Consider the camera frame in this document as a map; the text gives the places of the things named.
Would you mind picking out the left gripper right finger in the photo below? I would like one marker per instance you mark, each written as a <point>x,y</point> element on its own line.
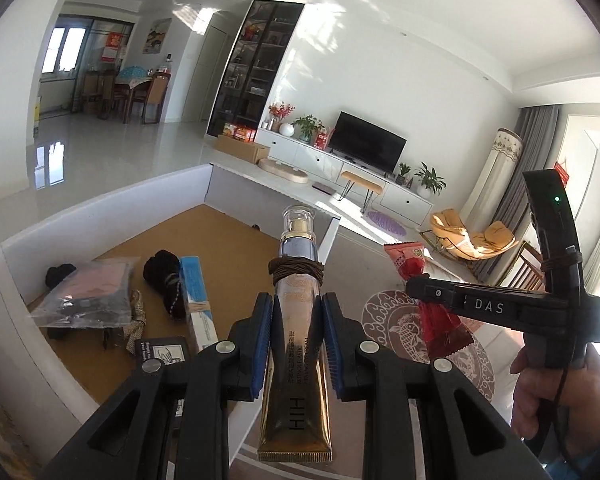
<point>419,418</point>

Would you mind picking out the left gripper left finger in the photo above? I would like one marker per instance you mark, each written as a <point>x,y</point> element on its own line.
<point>172,418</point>

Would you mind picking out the gold cosmetic tube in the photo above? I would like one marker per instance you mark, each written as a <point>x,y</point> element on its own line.
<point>295,422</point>

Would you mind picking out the phone case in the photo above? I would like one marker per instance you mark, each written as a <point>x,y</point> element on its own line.
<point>96,296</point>

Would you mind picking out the person's right hand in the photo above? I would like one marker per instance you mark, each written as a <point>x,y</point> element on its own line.
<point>578,390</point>

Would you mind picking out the wooden chair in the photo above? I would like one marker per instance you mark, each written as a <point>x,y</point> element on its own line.
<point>524,271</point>

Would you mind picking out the small black white box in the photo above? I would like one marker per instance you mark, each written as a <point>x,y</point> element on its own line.
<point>169,350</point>

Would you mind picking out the blue toothpaste box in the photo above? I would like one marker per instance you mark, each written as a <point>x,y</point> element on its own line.
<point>201,329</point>

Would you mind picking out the white standing air conditioner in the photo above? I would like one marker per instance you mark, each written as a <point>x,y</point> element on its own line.
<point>478,212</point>

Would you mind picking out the orange lounge chair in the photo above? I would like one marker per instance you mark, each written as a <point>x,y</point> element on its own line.
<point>448,236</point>

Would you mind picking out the white cardboard box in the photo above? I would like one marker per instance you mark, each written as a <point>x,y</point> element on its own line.
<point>230,219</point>

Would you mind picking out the black sock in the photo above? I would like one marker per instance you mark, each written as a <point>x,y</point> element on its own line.
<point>162,272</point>

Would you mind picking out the black rolled cloth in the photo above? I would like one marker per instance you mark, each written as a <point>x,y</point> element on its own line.
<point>56,274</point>

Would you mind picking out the green potted plant right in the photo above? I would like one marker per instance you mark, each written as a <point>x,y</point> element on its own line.
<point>429,182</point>

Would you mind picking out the green potted plant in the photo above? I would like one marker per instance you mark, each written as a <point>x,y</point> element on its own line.
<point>310,128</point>
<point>429,182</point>

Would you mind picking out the white tv cabinet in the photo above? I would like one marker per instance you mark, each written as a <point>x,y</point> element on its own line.
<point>334,172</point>

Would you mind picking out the small potted plant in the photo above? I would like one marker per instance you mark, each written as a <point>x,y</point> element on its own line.
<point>402,174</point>

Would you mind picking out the small wooden bench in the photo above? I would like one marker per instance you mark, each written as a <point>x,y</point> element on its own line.
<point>371,188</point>

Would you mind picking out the black television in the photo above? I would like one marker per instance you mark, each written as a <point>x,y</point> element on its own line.
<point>364,142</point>

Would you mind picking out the brown cardboard carton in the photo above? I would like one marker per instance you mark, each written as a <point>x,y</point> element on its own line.
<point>248,151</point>

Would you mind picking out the green potted plant left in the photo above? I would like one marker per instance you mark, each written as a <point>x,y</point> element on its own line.
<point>310,128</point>

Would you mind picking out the red flower vase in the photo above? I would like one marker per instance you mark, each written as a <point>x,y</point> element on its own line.
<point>279,111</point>

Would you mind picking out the dining table with chairs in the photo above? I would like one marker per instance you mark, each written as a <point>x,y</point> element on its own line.
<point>106,91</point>

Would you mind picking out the black glass display cabinet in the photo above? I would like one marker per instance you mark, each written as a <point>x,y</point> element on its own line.
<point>253,64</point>

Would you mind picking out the red wall hanging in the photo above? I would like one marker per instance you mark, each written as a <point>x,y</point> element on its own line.
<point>562,173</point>

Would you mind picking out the wall painting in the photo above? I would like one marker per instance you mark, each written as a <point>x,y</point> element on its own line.
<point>156,35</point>

